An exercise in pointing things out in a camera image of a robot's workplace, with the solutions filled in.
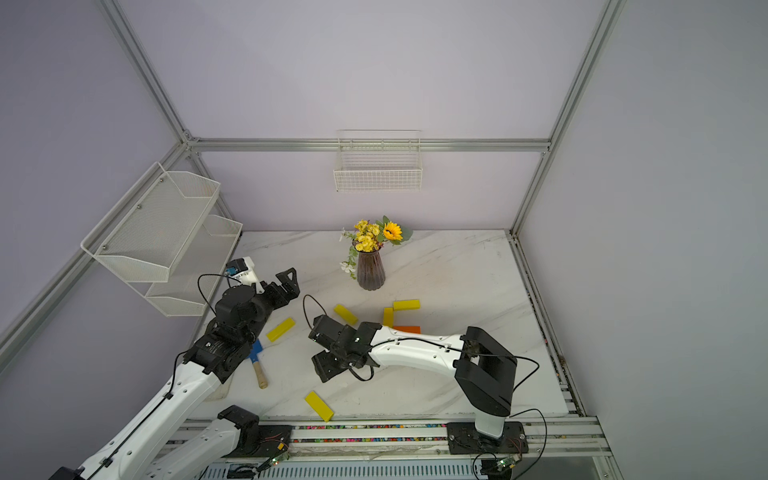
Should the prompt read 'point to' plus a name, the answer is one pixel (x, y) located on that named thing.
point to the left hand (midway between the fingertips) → (282, 280)
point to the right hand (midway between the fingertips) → (329, 368)
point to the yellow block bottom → (408, 304)
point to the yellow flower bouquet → (370, 237)
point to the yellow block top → (345, 314)
